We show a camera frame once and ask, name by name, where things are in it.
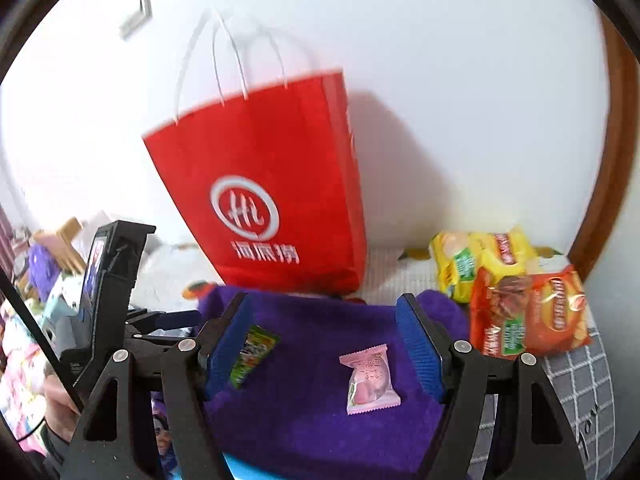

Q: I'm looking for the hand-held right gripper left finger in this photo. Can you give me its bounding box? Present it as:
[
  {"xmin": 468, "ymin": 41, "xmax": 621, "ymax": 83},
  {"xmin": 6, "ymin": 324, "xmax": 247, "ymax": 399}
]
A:
[{"xmin": 60, "ymin": 291, "xmax": 256, "ymax": 480}]

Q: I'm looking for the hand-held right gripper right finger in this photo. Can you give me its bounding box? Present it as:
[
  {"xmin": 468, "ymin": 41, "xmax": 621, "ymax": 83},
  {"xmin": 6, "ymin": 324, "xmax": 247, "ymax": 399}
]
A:
[{"xmin": 395, "ymin": 292, "xmax": 588, "ymax": 480}]

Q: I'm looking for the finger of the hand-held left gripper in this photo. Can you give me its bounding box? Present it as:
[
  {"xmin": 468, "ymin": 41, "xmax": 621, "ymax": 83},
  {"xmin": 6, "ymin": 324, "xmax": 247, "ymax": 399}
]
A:
[{"xmin": 126, "ymin": 309, "xmax": 202, "ymax": 333}]

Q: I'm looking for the small green candy packet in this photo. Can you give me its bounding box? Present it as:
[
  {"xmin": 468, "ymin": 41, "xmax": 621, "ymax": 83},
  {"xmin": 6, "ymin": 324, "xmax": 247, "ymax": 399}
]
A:
[{"xmin": 230, "ymin": 324, "xmax": 280, "ymax": 390}]

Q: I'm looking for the pale pink candy packet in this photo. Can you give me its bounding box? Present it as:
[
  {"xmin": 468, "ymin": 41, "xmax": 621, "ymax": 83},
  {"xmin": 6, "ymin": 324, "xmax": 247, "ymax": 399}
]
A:
[{"xmin": 339, "ymin": 344, "xmax": 402, "ymax": 416}]

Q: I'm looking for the red paper bag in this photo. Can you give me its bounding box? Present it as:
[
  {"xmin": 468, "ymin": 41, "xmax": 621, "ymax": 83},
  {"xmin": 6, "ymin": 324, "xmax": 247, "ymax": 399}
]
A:
[{"xmin": 142, "ymin": 7, "xmax": 368, "ymax": 295}]

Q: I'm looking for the person's left hand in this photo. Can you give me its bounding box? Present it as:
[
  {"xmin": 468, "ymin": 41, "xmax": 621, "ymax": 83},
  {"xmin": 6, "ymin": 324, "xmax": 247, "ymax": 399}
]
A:
[{"xmin": 42, "ymin": 372, "xmax": 84, "ymax": 442}]

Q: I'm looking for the wooden furniture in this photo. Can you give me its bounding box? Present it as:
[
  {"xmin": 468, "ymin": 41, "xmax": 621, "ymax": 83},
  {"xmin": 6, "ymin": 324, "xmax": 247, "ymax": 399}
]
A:
[{"xmin": 32, "ymin": 217, "xmax": 87, "ymax": 275}]

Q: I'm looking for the colourful clutter pile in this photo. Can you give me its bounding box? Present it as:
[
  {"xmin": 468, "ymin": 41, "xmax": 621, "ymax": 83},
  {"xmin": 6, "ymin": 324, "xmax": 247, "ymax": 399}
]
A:
[{"xmin": 0, "ymin": 240, "xmax": 88, "ymax": 443}]

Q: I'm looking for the purple cloth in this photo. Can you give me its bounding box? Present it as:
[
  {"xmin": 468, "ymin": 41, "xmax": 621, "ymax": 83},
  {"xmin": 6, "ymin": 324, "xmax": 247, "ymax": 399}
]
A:
[{"xmin": 150, "ymin": 285, "xmax": 471, "ymax": 471}]

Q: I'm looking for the yellow chips bag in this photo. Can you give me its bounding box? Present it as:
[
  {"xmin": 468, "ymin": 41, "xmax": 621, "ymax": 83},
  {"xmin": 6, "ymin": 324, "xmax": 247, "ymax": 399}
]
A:
[{"xmin": 430, "ymin": 225, "xmax": 543, "ymax": 303}]

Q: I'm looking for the orange chips bag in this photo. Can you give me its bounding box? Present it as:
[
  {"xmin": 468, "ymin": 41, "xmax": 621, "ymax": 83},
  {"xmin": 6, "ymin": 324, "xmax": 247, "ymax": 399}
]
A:
[{"xmin": 469, "ymin": 266, "xmax": 592, "ymax": 358}]

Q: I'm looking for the grey checked star blanket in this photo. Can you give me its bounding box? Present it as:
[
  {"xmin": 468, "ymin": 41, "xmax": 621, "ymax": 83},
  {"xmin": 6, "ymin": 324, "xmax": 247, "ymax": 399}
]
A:
[{"xmin": 150, "ymin": 305, "xmax": 616, "ymax": 480}]

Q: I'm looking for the black cable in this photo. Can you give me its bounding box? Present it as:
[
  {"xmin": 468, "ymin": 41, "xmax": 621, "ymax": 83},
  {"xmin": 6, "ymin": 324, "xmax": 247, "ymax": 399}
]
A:
[{"xmin": 0, "ymin": 267, "xmax": 85, "ymax": 411}]

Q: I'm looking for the brown door frame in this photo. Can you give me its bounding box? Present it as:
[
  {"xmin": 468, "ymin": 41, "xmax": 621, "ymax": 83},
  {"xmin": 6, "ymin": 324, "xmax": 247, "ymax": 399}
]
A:
[{"xmin": 570, "ymin": 10, "xmax": 633, "ymax": 281}]

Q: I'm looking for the grey wall fixture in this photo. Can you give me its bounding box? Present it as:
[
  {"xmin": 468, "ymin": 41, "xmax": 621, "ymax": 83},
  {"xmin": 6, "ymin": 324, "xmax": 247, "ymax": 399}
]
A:
[{"xmin": 119, "ymin": 0, "xmax": 153, "ymax": 40}]

